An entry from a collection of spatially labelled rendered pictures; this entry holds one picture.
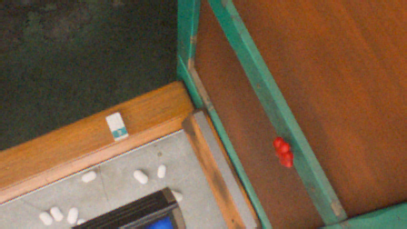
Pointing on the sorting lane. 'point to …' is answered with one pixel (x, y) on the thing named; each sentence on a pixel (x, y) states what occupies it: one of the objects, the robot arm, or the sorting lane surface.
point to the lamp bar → (142, 214)
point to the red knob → (283, 152)
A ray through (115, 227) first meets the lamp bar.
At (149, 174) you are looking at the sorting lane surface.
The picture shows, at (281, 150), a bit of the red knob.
